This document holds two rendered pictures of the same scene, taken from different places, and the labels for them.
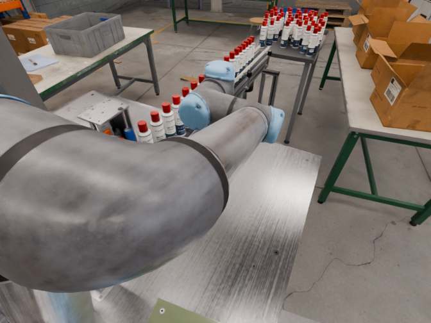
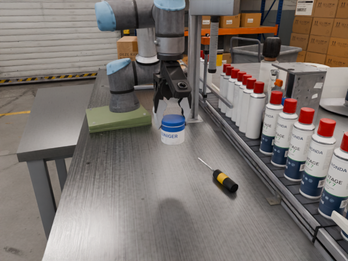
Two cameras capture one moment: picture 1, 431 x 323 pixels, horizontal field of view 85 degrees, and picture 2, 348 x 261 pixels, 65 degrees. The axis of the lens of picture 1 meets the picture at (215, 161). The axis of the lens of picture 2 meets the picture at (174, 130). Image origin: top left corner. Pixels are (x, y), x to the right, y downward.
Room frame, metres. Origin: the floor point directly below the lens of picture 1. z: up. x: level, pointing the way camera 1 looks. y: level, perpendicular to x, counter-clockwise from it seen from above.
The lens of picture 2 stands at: (1.17, -0.46, 1.33)
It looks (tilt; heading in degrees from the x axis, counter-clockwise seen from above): 25 degrees down; 143
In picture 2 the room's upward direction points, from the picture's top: straight up
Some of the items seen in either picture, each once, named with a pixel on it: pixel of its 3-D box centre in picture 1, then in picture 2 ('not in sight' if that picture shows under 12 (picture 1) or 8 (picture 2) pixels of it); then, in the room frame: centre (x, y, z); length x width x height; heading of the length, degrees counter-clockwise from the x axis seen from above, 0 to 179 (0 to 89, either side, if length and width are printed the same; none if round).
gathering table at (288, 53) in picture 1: (279, 83); not in sight; (2.35, -0.67, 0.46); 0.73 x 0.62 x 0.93; 153
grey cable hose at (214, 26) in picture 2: not in sight; (213, 45); (0.39, 0.33, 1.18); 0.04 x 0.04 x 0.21
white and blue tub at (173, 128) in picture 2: not in sight; (172, 129); (0.59, -0.02, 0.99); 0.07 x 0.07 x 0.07
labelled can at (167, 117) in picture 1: (169, 124); (300, 145); (0.86, 0.20, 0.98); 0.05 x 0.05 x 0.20
